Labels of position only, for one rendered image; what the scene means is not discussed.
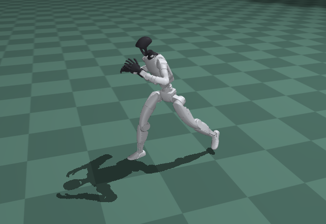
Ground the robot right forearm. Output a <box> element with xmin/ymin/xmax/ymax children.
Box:
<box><xmin>133</xmin><ymin>65</ymin><xmax>148</xmax><ymax>74</ymax></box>

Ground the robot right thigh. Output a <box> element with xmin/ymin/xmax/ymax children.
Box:
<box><xmin>139</xmin><ymin>91</ymin><xmax>162</xmax><ymax>131</ymax></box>

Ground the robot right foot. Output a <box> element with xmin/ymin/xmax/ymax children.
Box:
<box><xmin>127</xmin><ymin>150</ymin><xmax>146</xmax><ymax>160</ymax></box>

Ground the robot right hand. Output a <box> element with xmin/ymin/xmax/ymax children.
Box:
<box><xmin>120</xmin><ymin>64</ymin><xmax>134</xmax><ymax>74</ymax></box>

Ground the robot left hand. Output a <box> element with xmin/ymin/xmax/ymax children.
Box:
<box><xmin>124</xmin><ymin>58</ymin><xmax>146</xmax><ymax>78</ymax></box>

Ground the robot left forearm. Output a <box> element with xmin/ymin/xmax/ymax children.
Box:
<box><xmin>140</xmin><ymin>70</ymin><xmax>168</xmax><ymax>85</ymax></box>

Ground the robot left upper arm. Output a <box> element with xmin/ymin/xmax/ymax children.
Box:
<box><xmin>156</xmin><ymin>59</ymin><xmax>169</xmax><ymax>88</ymax></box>

